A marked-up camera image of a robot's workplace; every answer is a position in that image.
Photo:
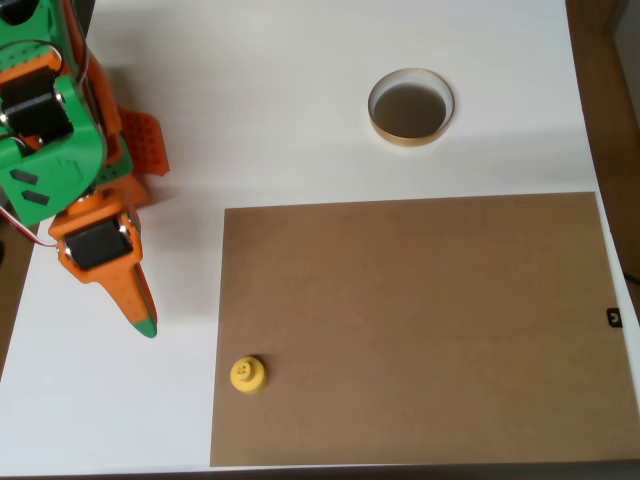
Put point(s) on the small black clip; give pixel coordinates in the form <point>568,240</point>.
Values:
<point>614,317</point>

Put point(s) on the gold-rimmed round bowl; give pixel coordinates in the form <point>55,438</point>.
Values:
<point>410,110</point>

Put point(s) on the small yellow toy figure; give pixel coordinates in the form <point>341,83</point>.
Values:
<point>247,376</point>

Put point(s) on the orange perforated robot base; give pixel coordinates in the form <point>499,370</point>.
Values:
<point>145,145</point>

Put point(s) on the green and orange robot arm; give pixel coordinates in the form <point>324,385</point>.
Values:
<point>50,165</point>

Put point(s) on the orange gripper, black servo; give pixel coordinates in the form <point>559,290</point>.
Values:
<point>98,247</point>

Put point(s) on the brown rectangular board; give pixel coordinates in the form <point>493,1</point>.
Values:
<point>415,330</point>

